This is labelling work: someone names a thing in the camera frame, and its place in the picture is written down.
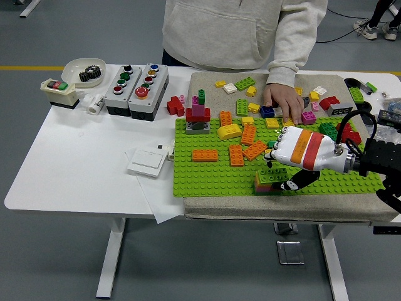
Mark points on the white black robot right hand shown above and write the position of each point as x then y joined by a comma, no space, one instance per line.
313,150

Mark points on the person's left hand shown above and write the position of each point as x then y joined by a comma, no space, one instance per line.
286,100

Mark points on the long lime toy brick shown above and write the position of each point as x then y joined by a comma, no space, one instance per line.
271,175

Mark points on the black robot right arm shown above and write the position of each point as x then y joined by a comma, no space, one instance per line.
379,156

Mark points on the person's left forearm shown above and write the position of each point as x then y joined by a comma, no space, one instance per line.
285,69

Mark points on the flat white toy brick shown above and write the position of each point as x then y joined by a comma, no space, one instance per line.
277,113
319,90
230,88

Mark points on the dark grey sloped toy brick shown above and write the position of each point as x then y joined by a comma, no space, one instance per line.
306,101

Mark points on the blue toy brick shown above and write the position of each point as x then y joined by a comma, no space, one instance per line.
267,112

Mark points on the magenta toy brick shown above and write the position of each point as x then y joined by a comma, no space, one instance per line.
308,118

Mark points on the small pink toy brick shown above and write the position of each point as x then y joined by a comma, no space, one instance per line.
315,106
182,99

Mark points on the red arch toy brick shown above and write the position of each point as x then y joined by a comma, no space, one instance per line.
327,103

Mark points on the small dark green toy brick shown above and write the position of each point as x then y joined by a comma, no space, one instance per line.
271,143

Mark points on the lime green toy brick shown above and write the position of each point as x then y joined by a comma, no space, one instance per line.
245,83
242,107
356,94

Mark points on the long grey toy brick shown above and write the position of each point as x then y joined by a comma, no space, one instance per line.
340,110

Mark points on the orange long toy brick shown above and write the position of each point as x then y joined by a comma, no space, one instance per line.
236,155
204,155
248,135
225,118
253,150

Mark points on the yellow curved toy brick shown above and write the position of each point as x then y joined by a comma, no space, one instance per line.
229,131

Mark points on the green flat toy brick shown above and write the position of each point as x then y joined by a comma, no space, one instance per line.
263,193

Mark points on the small yellow toy brick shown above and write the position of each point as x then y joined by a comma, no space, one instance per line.
220,83

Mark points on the tall dark green toy brick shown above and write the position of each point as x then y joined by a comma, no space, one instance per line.
201,94

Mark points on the tall pink toy brick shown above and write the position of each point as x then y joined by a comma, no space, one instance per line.
198,108

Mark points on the olive sloped toy brick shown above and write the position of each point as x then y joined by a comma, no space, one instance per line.
197,125

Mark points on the wide red toy brick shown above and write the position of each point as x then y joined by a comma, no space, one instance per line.
189,114

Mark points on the red toy brick cluster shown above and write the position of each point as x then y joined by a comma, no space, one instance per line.
173,106

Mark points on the black tape roll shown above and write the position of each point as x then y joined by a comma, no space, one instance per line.
365,106

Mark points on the clear plastic bag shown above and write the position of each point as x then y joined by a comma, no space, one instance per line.
387,133

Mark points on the silver black green small tool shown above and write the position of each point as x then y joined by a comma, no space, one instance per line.
367,87

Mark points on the grey-brown mat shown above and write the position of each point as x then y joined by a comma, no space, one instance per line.
206,81

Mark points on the black circuit module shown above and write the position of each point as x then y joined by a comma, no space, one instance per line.
388,117

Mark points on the silver floor socket plate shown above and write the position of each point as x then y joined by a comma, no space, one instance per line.
285,228
289,252

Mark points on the clear bag of parts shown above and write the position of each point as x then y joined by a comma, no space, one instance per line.
393,103

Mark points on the person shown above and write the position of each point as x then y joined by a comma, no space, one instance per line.
371,31
213,31

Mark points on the black table control panel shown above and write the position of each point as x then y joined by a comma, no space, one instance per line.
387,229

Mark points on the lime green studded baseplate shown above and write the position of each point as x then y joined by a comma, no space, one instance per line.
203,178

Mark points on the white table leg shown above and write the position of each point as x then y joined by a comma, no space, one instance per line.
334,266
111,251

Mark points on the grey emergency stop control box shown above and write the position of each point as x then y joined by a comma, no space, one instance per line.
155,92

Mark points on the white table foot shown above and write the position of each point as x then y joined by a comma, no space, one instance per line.
394,7
29,7

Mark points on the white paper sheet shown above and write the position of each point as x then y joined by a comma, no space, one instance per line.
163,203

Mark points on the grey four-button control box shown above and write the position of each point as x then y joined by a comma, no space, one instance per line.
120,98

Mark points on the white pipe tee fitting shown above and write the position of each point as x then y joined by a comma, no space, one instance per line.
95,105

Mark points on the black metal gear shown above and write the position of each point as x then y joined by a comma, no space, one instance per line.
84,76
94,70

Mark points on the white plastic tray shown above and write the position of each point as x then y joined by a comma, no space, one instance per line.
70,70

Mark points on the white wall switch panel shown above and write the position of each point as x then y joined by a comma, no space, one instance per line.
145,161

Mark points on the cream red-green switch box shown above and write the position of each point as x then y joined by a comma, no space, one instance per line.
59,94

